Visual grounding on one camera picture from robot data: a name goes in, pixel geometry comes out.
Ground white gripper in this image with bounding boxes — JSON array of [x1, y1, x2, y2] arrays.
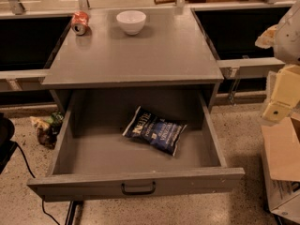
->
[[255, 24, 300, 123]]

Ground blue chip bag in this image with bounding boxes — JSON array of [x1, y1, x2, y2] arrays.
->
[[123, 106, 187, 157]]

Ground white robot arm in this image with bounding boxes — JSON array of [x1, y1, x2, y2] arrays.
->
[[255, 0, 300, 124]]

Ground grey counter cabinet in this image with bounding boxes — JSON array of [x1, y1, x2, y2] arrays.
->
[[42, 7, 223, 106]]

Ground grey open drawer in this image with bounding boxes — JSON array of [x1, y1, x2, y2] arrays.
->
[[27, 88, 245, 202]]

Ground cardboard box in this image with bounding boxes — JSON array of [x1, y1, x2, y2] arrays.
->
[[262, 114, 300, 223]]

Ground white ceramic bowl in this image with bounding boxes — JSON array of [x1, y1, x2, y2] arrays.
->
[[116, 10, 146, 35]]

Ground crushed orange soda can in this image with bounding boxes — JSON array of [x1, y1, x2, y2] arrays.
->
[[71, 11, 89, 36]]

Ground crumpled snack bags on floor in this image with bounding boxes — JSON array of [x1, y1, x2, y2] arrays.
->
[[30, 112, 64, 149]]

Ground black device at left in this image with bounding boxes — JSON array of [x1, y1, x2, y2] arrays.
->
[[0, 112, 17, 173]]

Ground right grey side rail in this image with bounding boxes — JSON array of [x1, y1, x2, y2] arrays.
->
[[217, 57, 284, 80]]

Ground grey side rail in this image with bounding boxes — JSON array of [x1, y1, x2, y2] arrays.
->
[[217, 57, 284, 80], [0, 69, 48, 92]]

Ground black drawer handle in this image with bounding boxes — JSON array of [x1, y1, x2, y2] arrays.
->
[[121, 182, 157, 196]]

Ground left grey side rail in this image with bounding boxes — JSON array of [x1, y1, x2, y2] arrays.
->
[[0, 69, 48, 92]]

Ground black cable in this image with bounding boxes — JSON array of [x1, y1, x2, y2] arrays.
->
[[13, 141, 62, 225]]

